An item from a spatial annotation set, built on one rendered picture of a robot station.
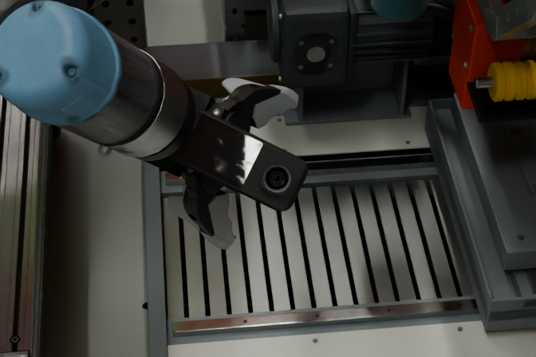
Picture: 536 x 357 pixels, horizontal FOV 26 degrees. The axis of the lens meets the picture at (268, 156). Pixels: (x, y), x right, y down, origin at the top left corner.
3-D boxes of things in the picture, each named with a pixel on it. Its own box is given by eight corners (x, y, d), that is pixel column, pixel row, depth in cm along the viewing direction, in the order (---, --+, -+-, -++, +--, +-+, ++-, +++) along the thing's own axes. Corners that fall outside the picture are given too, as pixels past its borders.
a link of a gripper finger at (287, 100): (257, 51, 106) (196, 82, 99) (311, 72, 104) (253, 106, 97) (253, 81, 108) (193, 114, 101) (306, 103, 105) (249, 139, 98)
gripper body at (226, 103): (185, 87, 101) (116, 45, 90) (266, 121, 98) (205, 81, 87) (147, 166, 101) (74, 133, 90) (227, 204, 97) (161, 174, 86)
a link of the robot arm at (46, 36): (11, -29, 76) (106, 19, 73) (96, 25, 86) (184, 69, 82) (-46, 76, 76) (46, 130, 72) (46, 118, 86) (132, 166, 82)
